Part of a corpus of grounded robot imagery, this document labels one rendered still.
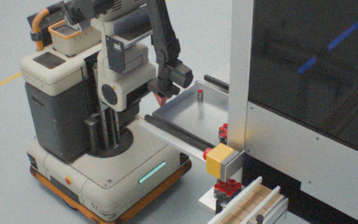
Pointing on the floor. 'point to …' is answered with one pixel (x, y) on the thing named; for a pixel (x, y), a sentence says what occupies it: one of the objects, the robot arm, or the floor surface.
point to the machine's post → (240, 70)
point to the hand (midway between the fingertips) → (162, 104)
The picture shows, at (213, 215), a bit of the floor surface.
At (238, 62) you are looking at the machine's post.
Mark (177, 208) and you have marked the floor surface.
